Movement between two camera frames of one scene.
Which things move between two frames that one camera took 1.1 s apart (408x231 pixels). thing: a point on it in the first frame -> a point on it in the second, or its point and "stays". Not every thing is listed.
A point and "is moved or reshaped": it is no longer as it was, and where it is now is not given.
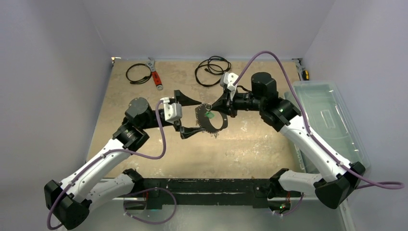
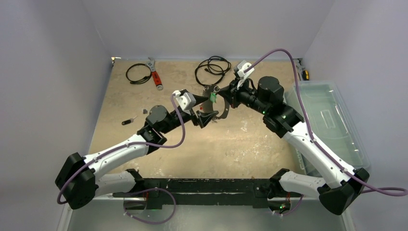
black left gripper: [184, 131] -> [203, 117]
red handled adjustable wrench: [157, 80] stays
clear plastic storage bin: [328, 119] stays
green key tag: [210, 115] is moved or reshaped
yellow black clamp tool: [303, 74] stays
